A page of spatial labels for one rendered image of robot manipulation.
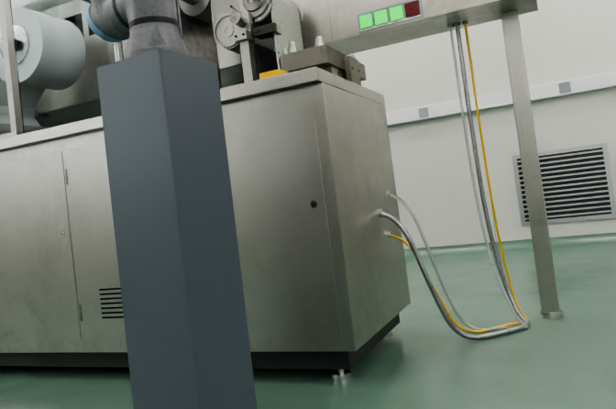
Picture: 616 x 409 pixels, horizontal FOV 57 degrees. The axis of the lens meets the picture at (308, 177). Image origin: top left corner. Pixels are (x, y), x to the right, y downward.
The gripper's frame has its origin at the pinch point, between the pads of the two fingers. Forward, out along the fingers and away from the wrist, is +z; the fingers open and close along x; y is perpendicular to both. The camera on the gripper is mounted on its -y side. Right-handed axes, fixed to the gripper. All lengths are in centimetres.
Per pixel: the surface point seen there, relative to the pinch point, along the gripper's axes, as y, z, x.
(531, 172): -21, 86, -78
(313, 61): -20.1, 17.3, -18.8
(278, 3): 6.5, 8.3, -4.3
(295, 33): 7.9, 22.9, -4.3
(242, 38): -12.2, 6.9, 4.7
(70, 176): -55, 17, 69
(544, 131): 140, 235, -82
